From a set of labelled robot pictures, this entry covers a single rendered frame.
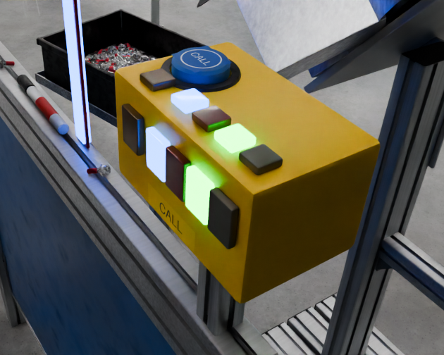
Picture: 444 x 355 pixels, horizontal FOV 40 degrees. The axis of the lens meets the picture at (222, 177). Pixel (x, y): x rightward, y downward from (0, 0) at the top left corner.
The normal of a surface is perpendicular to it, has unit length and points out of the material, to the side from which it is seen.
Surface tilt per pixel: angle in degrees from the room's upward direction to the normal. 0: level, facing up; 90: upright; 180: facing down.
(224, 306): 90
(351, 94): 0
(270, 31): 56
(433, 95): 90
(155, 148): 90
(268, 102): 0
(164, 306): 90
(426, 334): 0
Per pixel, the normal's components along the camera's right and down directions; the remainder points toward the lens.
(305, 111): 0.06, -0.79
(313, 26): -0.24, 0.01
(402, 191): 0.58, 0.53
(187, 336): -0.82, 0.31
